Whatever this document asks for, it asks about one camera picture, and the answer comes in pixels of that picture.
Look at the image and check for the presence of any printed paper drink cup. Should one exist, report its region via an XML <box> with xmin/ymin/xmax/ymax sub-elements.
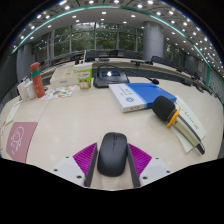
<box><xmin>73</xmin><ymin>63</ymin><xmax>93</xmax><ymax>91</ymax></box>

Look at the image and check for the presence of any blue and white book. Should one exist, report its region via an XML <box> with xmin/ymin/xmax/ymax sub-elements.
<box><xmin>108</xmin><ymin>82</ymin><xmax>178</xmax><ymax>113</ymax></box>

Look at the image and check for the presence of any pink mouse pad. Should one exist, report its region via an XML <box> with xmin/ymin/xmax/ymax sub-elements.
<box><xmin>5</xmin><ymin>121</ymin><xmax>39</xmax><ymax>164</ymax></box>

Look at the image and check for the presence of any group of ceiling lights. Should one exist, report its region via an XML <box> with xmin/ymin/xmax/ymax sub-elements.
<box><xmin>13</xmin><ymin>0</ymin><xmax>223</xmax><ymax>74</ymax></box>

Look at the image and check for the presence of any colourful sticker sheet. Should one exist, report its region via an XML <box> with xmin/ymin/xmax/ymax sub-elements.
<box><xmin>40</xmin><ymin>85</ymin><xmax>77</xmax><ymax>101</ymax></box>

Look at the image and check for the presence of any red drink bottle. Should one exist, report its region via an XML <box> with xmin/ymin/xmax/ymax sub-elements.
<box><xmin>29</xmin><ymin>61</ymin><xmax>46</xmax><ymax>99</ymax></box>

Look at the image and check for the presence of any group of dark chairs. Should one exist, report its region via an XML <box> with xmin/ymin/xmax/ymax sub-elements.
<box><xmin>68</xmin><ymin>49</ymin><xmax>188</xmax><ymax>73</ymax></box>

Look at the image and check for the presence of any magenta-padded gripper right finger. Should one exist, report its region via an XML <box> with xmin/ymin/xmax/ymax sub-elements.
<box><xmin>127</xmin><ymin>143</ymin><xmax>174</xmax><ymax>189</ymax></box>

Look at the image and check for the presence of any cream booklet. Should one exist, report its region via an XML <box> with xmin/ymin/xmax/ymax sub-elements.
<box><xmin>173</xmin><ymin>95</ymin><xmax>208</xmax><ymax>154</ymax></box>

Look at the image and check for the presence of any black computer mouse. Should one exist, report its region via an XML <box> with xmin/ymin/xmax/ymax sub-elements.
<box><xmin>96</xmin><ymin>131</ymin><xmax>129</xmax><ymax>178</ymax></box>

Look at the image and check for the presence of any black foam handheld microphone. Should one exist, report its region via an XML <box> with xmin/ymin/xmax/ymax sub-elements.
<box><xmin>151</xmin><ymin>95</ymin><xmax>206</xmax><ymax>156</ymax></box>

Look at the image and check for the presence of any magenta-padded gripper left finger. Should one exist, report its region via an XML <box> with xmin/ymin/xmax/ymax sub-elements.
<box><xmin>51</xmin><ymin>142</ymin><xmax>99</xmax><ymax>188</ymax></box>

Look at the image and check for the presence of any black conference microphone unit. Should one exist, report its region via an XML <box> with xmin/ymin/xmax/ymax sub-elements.
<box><xmin>93</xmin><ymin>63</ymin><xmax>160</xmax><ymax>89</ymax></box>

